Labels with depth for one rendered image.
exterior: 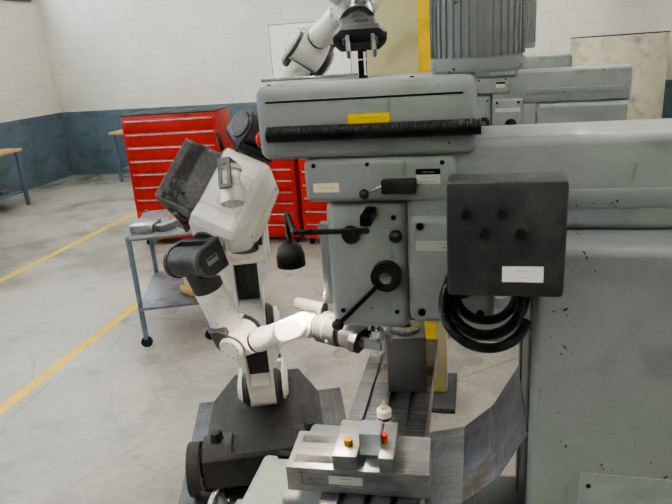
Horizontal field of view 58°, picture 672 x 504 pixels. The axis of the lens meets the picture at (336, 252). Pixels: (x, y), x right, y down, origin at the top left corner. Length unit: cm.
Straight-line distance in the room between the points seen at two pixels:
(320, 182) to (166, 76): 1045
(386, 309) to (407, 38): 193
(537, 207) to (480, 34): 41
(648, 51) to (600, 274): 861
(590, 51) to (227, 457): 827
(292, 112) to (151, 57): 1056
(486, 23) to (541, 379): 73
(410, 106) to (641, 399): 76
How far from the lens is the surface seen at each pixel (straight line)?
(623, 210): 137
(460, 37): 131
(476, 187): 106
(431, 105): 128
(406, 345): 188
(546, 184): 107
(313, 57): 181
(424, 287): 139
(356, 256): 141
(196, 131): 666
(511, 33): 134
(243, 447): 237
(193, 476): 238
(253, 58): 1107
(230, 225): 176
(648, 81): 984
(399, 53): 315
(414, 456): 158
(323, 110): 132
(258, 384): 242
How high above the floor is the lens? 195
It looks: 18 degrees down
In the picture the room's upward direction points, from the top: 4 degrees counter-clockwise
